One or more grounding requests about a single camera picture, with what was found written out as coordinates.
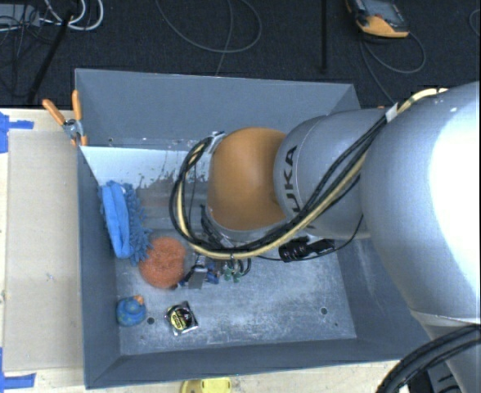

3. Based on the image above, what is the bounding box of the orange round scrub sponge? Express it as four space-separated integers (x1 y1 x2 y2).
137 236 189 291

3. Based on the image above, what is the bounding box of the black and yellow tape measure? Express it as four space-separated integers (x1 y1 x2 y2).
164 300 200 337

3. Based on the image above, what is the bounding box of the blue toy duck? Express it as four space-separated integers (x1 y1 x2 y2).
115 295 148 328

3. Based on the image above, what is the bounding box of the grey metal bin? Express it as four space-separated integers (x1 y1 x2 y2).
73 68 432 391

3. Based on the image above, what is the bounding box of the blue microfibre duster mitt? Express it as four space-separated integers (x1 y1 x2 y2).
97 180 154 268

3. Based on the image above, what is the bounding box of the pale wood flat board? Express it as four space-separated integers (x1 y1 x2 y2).
2 129 86 374

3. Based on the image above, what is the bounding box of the black cylinder on white bracket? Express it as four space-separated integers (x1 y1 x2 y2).
278 236 336 264

